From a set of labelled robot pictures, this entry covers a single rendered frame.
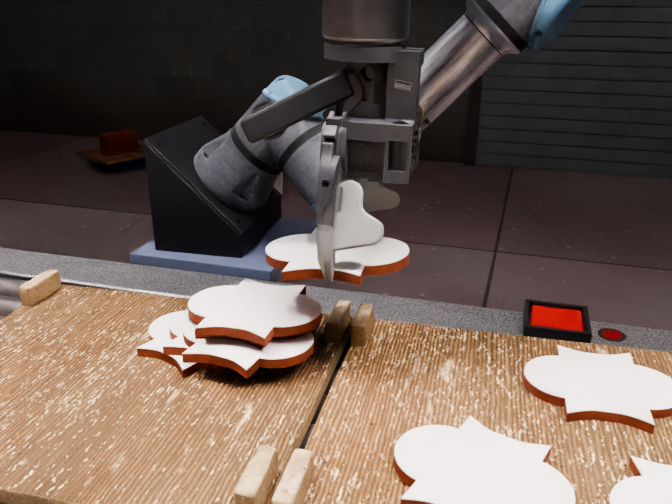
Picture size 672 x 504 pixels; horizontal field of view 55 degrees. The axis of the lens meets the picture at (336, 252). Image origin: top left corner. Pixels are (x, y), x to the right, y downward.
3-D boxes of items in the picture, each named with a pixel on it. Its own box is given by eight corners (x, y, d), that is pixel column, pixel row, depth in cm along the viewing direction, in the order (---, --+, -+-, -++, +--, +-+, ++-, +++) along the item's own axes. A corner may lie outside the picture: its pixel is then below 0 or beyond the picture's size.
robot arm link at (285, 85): (259, 120, 121) (307, 67, 115) (303, 175, 119) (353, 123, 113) (222, 118, 110) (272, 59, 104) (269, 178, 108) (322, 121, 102)
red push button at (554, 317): (530, 313, 83) (531, 303, 83) (579, 319, 82) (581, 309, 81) (529, 335, 78) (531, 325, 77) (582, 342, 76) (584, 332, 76)
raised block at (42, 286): (51, 286, 86) (47, 267, 85) (63, 288, 85) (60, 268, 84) (20, 306, 80) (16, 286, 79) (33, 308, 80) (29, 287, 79)
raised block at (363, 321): (359, 321, 77) (360, 300, 76) (375, 323, 76) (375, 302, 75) (349, 346, 71) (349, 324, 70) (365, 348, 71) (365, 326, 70)
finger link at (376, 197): (397, 244, 69) (396, 179, 62) (343, 238, 70) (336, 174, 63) (402, 223, 71) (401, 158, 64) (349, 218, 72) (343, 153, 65)
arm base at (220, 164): (223, 147, 126) (254, 111, 122) (273, 205, 125) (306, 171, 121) (178, 154, 112) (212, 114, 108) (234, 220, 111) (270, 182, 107)
